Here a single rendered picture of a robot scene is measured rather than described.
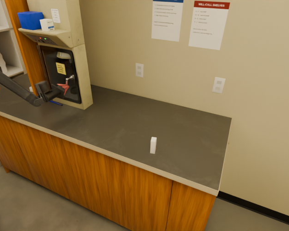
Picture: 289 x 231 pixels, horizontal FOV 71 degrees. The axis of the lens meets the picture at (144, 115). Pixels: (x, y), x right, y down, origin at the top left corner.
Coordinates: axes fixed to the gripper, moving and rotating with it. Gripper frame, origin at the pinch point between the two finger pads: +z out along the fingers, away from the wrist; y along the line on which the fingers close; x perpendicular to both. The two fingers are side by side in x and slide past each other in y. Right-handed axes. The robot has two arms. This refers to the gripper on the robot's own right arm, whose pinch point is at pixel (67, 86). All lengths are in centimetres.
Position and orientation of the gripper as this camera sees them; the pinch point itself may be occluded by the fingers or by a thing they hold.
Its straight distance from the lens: 153.0
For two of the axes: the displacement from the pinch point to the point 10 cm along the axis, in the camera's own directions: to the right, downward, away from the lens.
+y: -8.6, -4.8, 1.7
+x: -2.8, 7.2, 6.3
